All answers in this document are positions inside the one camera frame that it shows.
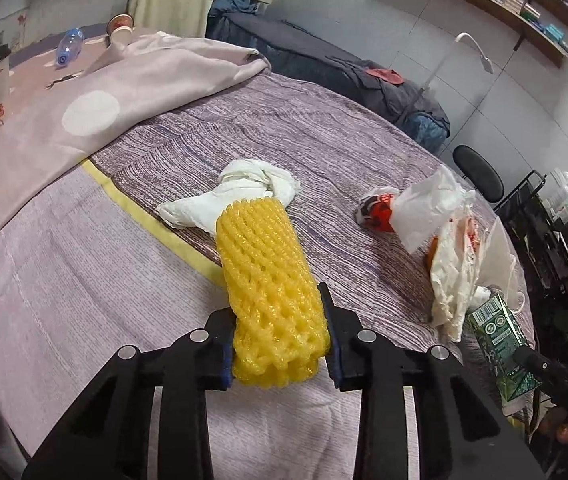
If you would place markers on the white floor lamp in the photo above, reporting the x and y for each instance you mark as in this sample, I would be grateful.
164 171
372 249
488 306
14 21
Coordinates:
481 55

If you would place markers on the black storage cart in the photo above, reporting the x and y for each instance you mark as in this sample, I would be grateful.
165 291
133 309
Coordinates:
529 220

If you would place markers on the red cloth piece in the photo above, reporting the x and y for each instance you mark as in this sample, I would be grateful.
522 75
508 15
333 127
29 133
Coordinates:
386 75

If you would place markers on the pink dotted blanket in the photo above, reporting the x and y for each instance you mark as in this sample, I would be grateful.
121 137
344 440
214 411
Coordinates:
38 135

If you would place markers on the red white paper cup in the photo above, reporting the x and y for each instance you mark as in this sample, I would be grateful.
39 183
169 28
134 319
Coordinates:
121 32

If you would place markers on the white plastic bag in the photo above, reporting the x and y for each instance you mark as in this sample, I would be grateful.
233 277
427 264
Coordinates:
454 280

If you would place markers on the person's right hand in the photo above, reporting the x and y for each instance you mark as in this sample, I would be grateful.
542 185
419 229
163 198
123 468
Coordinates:
561 430

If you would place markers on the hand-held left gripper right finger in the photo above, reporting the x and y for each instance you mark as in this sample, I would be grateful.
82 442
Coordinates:
336 355

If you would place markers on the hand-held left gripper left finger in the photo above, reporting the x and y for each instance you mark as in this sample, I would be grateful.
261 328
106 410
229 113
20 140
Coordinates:
224 360

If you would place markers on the blue denim cloth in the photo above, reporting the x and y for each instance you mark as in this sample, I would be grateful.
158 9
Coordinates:
431 132

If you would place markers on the yellow foam fruit net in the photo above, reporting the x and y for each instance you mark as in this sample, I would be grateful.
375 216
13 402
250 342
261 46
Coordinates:
269 285

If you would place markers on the white cloth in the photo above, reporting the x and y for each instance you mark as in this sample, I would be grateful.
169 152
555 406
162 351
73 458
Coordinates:
244 180

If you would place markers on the black chair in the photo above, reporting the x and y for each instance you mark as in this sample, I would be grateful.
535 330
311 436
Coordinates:
479 172

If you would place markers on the blue plastic bottle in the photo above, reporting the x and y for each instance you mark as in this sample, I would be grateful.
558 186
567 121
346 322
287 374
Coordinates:
68 47

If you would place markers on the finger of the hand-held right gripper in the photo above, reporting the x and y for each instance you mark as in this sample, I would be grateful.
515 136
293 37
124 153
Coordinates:
539 364

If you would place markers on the purple striped bed sheet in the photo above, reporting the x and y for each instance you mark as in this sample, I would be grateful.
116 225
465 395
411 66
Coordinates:
289 125

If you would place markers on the green drink carton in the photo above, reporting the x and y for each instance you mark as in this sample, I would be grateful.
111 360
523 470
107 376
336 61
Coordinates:
501 335

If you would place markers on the red white snack wrapper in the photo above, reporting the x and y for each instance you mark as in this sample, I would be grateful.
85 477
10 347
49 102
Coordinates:
376 210

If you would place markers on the grey covered sofa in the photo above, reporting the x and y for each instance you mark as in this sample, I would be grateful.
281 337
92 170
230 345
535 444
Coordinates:
304 55

